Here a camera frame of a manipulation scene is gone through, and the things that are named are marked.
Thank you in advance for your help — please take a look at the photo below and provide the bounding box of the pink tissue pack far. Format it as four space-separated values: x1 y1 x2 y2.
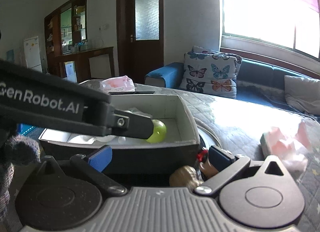
99 75 135 93

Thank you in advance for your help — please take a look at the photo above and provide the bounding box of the grey cushion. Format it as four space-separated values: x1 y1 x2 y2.
284 75 319 115

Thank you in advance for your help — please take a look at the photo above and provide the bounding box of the pink tissue pack near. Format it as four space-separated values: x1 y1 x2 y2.
260 120 312 180

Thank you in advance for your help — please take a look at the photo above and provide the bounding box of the pink tissue pack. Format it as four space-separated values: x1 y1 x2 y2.
99 75 135 93
260 120 312 180

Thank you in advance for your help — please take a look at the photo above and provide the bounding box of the butterfly print pillow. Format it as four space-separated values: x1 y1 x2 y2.
180 47 242 99

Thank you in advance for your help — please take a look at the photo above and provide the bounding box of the blue sofa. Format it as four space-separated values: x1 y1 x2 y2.
145 59 319 120

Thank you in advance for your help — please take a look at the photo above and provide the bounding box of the white open storage box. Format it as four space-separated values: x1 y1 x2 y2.
39 94 200 174

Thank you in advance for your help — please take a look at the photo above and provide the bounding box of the white refrigerator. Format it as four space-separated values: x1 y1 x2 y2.
23 36 42 73

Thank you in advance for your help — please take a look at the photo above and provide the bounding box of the dark wooden cabinet shelf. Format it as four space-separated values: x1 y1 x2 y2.
44 0 116 82

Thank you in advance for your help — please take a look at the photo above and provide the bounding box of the peanut shaped toy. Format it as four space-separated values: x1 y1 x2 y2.
169 166 203 191

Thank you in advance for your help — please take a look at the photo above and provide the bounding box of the black flat remote bar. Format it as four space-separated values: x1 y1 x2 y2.
108 90 155 95

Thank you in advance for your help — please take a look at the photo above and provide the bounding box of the green round toy figure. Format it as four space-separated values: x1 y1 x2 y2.
146 119 167 144

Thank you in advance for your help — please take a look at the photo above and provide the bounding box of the gloved forearm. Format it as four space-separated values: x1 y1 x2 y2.
1 119 40 221

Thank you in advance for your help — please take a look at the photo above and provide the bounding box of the dark wooden door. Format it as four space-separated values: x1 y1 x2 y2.
116 0 164 83

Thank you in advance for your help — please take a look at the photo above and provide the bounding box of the grey quilted mat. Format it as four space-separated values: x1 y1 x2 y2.
80 78 320 232

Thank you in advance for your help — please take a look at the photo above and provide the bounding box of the window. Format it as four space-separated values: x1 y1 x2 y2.
223 0 319 59

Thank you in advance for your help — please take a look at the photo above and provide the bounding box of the brown haired doll figure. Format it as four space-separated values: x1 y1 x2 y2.
197 147 219 181

